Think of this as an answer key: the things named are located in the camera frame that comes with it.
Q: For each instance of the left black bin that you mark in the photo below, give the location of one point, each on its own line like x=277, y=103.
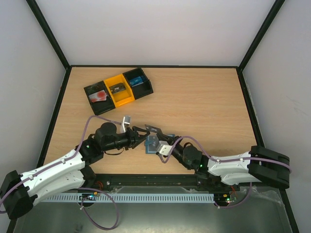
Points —
x=101, y=107

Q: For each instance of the white red-dot card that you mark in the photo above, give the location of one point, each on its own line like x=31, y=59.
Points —
x=98, y=96

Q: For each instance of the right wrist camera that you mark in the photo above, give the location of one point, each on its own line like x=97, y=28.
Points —
x=164, y=149

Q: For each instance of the right black bin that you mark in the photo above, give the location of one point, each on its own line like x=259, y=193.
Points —
x=143, y=89

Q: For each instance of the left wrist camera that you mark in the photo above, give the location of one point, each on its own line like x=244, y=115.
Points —
x=125, y=123

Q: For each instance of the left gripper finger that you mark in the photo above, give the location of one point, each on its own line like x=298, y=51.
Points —
x=140, y=132
x=139, y=139

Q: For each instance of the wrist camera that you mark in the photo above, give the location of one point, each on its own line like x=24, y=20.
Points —
x=125, y=123
x=164, y=149

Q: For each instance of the slotted cable duct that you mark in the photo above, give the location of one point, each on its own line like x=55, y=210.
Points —
x=131, y=198

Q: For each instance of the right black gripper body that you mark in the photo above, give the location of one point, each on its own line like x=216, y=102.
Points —
x=168, y=140

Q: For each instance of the teal leather card holder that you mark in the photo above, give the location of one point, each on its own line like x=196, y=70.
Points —
x=163, y=142

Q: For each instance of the brown VIP card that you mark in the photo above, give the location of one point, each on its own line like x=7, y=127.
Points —
x=114, y=89

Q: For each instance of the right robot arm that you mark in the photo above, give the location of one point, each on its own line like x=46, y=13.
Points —
x=259, y=165

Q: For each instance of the yellow bin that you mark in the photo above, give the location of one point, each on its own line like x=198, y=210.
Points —
x=123, y=97

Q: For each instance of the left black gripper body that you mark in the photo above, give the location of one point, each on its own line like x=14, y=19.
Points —
x=131, y=140

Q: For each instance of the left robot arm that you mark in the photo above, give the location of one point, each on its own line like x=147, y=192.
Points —
x=19, y=193

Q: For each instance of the blue card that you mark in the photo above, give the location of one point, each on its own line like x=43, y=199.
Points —
x=136, y=81

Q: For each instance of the grey card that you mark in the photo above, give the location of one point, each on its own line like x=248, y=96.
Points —
x=153, y=129

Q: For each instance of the black bin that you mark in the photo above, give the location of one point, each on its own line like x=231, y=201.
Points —
x=143, y=89
x=101, y=107

